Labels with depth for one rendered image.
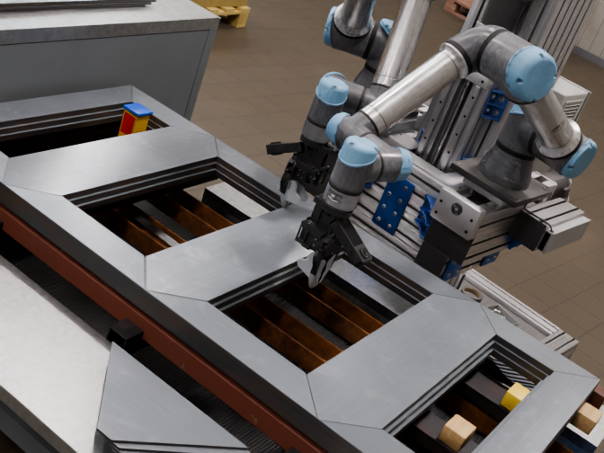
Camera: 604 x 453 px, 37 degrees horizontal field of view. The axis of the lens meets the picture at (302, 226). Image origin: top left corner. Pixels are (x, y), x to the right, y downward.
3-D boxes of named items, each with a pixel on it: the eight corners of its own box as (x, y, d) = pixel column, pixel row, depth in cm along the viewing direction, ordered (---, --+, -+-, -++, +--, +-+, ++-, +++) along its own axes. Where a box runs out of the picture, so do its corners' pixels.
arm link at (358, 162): (389, 151, 192) (360, 151, 187) (371, 195, 197) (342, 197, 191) (367, 133, 197) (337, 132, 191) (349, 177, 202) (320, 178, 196)
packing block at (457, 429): (457, 453, 186) (465, 439, 184) (437, 439, 188) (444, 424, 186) (469, 440, 191) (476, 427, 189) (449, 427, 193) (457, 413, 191)
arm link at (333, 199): (368, 192, 198) (348, 199, 191) (359, 210, 200) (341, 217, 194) (340, 175, 201) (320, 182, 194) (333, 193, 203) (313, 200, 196)
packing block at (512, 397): (519, 417, 205) (526, 404, 203) (499, 404, 207) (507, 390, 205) (528, 406, 209) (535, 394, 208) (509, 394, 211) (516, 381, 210)
